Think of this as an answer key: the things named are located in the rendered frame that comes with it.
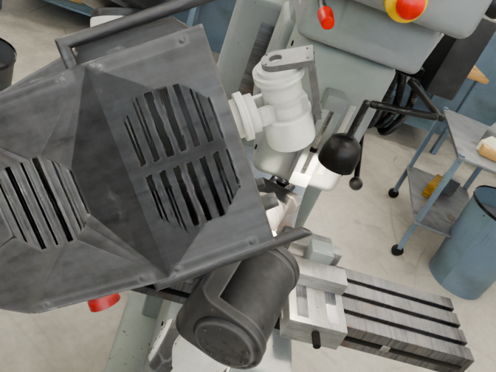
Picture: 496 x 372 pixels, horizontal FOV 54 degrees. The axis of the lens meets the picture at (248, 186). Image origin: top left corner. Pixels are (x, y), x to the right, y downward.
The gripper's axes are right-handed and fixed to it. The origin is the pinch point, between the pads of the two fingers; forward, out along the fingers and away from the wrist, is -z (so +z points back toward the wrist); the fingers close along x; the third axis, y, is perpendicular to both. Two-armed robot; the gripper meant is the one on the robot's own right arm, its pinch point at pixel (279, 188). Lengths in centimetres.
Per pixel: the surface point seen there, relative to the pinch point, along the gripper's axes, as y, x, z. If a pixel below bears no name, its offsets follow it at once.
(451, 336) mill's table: 28, -61, -16
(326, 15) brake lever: -47, 2, 28
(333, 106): -29.3, -4.0, 12.7
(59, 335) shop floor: 123, 61, -15
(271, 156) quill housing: -12.9, 3.5, 10.8
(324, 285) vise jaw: 18.5, -20.9, 1.7
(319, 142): -21.2, -4.5, 12.3
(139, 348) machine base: 103, 26, -15
